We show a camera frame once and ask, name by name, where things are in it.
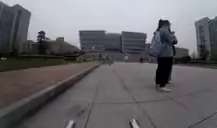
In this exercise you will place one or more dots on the wide grey building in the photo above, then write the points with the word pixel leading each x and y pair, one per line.
pixel 102 41

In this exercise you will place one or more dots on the person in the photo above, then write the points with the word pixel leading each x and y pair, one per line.
pixel 141 60

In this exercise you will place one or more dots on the grey paved plaza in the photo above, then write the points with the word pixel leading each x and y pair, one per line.
pixel 122 96

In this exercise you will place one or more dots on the low building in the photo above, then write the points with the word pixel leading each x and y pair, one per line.
pixel 61 47
pixel 181 52

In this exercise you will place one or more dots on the group of people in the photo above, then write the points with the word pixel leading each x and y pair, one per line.
pixel 164 50

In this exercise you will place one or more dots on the robot's own part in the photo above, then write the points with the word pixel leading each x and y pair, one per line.
pixel 70 124
pixel 134 123

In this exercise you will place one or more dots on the grey stone kerb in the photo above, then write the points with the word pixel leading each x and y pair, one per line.
pixel 46 93

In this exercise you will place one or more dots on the tree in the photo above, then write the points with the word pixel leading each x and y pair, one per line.
pixel 41 36

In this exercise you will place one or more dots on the grass strip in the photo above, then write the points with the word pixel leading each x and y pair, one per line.
pixel 26 63

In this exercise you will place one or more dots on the red brick strip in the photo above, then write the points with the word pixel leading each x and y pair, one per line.
pixel 26 83

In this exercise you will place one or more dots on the tall grey building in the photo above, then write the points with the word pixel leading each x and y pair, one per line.
pixel 11 30

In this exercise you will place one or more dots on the pale grey building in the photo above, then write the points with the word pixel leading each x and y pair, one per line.
pixel 209 36

